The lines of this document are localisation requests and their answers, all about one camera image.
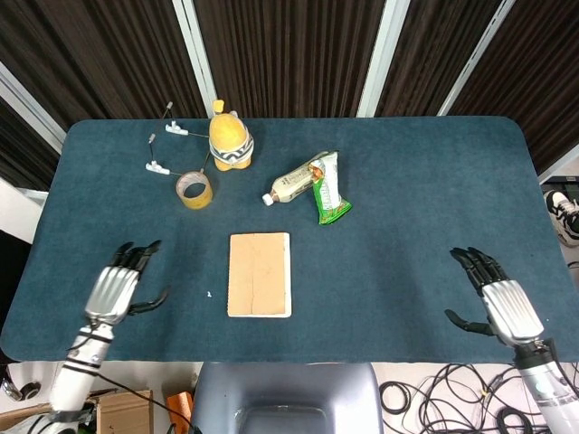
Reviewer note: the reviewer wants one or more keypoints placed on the black white sneaker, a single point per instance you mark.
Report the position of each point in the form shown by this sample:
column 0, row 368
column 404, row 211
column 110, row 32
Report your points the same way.
column 563, row 217

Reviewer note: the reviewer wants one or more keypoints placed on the brown cardboard box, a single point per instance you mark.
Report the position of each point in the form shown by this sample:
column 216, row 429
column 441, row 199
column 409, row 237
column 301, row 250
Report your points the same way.
column 126, row 413

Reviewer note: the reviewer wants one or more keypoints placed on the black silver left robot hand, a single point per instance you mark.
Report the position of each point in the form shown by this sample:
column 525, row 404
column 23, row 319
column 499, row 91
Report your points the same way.
column 111, row 294

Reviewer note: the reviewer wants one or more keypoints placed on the yellow plush toy striped scarf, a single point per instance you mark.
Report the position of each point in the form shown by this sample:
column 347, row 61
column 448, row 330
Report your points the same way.
column 228, row 135

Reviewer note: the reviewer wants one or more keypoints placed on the yellow packing tape roll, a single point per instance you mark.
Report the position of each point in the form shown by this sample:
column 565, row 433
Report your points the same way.
column 194, row 199

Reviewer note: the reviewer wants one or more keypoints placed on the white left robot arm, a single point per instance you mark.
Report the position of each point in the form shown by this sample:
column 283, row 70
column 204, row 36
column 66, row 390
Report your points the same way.
column 83, row 361

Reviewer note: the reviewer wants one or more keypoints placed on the green silver snack bag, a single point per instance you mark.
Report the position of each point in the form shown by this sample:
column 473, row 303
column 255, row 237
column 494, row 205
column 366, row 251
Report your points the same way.
column 328, row 194

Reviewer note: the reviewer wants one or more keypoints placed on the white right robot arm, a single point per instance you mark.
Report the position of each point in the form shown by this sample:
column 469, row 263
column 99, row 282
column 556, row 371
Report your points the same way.
column 549, row 389

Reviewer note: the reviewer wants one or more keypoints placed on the orange cloth piece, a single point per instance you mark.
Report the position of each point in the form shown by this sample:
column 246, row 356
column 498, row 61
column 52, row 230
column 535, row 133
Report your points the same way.
column 181, row 409

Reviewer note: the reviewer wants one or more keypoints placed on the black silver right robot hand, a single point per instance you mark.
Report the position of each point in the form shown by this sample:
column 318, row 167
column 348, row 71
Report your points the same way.
column 511, row 312

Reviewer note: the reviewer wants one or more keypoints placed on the dark teal felt table cloth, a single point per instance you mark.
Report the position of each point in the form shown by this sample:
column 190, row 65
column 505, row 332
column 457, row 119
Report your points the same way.
column 384, row 271

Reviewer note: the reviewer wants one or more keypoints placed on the grey robot torso shell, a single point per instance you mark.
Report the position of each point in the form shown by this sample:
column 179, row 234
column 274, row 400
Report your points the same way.
column 285, row 398

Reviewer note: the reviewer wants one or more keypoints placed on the milk tea plastic bottle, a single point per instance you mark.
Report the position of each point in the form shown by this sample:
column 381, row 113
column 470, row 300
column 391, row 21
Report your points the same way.
column 289, row 185

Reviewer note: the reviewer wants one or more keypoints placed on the dark brown pleated curtain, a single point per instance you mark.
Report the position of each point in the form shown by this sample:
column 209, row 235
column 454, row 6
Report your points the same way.
column 289, row 45

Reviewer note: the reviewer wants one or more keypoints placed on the white aluminium frame post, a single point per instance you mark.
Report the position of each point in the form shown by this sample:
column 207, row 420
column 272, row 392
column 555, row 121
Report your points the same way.
column 384, row 59
column 475, row 63
column 561, row 168
column 31, row 108
column 194, row 59

